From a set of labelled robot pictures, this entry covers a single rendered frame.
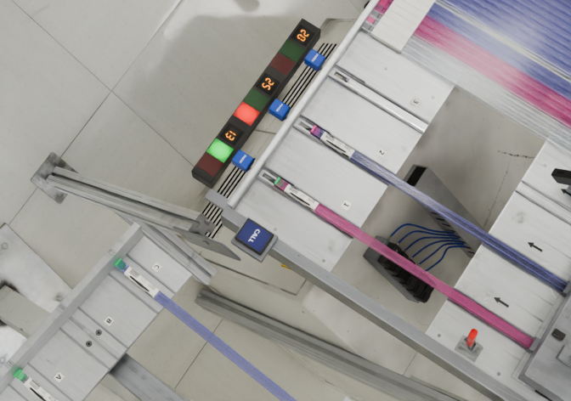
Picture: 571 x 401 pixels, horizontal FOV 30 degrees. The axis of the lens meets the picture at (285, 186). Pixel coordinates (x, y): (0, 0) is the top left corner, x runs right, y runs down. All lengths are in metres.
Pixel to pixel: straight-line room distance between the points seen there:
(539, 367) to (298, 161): 0.51
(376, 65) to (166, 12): 0.76
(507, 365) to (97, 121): 1.12
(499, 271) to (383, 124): 0.31
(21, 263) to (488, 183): 1.02
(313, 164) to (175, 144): 0.78
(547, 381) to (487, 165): 0.69
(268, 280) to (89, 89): 0.62
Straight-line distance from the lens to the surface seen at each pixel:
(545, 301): 1.78
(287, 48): 1.87
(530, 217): 1.81
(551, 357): 1.70
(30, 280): 2.41
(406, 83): 1.85
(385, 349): 2.17
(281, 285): 2.08
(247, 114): 1.82
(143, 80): 2.46
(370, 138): 1.80
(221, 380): 2.72
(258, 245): 1.70
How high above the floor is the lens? 2.19
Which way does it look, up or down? 54 degrees down
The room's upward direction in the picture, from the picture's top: 104 degrees clockwise
